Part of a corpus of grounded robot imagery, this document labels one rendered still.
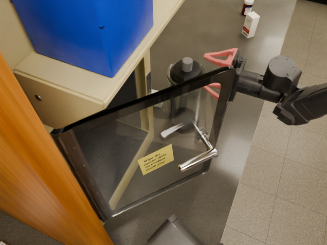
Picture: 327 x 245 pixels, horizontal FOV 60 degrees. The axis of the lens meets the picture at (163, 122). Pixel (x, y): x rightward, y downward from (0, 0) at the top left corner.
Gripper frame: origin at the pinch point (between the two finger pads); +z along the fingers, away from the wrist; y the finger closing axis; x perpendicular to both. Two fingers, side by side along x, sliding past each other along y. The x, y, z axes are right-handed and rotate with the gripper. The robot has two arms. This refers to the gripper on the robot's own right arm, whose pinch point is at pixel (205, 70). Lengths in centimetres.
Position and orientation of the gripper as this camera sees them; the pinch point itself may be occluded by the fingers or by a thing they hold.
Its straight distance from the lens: 76.3
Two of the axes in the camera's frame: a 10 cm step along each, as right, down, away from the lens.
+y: -0.2, -6.0, -8.0
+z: -9.1, -3.2, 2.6
